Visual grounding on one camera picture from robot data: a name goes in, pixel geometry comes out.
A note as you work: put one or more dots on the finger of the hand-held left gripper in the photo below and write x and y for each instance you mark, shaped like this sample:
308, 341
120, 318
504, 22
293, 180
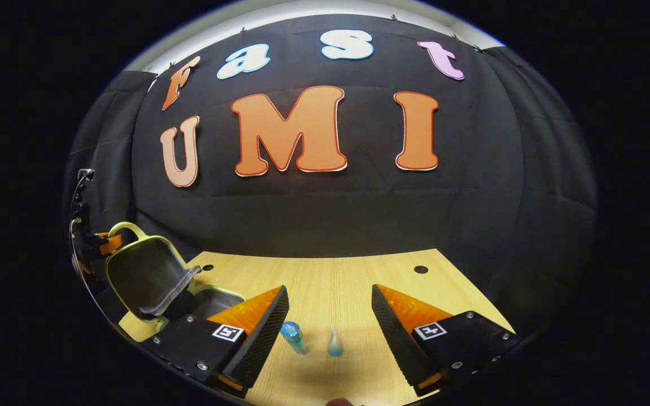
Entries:
112, 243

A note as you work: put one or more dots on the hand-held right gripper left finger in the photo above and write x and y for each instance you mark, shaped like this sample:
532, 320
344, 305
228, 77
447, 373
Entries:
263, 332

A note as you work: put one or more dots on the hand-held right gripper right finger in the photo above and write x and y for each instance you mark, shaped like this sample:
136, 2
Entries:
395, 338

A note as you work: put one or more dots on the blue skin care bottle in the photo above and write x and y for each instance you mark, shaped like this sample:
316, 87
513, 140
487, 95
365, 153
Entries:
294, 337

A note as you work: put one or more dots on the pale yellow suitcase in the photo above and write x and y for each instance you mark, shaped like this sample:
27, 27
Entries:
144, 276

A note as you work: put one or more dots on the small white blue tube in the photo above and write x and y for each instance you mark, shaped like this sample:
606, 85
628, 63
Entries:
334, 347

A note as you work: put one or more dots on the black backdrop cloth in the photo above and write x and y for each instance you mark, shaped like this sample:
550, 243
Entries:
359, 214

